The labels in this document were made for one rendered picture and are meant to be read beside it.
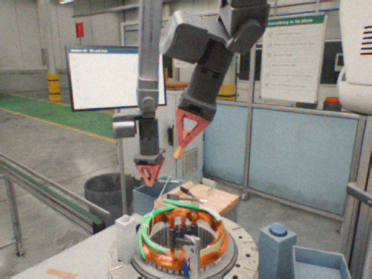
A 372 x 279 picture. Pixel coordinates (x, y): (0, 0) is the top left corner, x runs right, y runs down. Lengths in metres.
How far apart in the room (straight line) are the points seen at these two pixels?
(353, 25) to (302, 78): 1.98
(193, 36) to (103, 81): 1.16
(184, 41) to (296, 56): 2.35
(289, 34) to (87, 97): 1.89
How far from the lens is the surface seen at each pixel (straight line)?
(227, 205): 0.89
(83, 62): 1.58
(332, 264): 0.79
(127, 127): 0.79
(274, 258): 0.86
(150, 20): 0.77
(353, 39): 0.79
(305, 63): 2.75
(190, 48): 0.46
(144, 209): 0.98
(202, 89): 0.50
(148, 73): 0.77
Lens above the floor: 1.49
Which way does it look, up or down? 15 degrees down
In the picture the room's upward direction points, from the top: straight up
